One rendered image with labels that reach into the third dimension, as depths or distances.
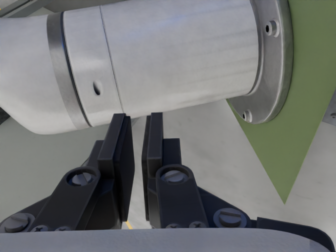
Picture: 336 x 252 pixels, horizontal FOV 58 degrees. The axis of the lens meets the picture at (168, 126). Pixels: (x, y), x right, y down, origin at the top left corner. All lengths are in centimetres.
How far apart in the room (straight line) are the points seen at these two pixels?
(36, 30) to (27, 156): 126
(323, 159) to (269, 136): 162
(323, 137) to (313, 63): 159
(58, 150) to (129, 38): 127
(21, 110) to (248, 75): 21
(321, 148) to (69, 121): 171
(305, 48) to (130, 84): 15
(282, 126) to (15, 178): 130
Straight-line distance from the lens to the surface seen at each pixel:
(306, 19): 26
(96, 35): 28
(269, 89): 31
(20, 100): 29
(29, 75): 29
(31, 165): 150
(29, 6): 175
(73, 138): 155
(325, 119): 51
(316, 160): 199
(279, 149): 34
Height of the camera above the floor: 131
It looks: 35 degrees down
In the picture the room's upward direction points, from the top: 144 degrees counter-clockwise
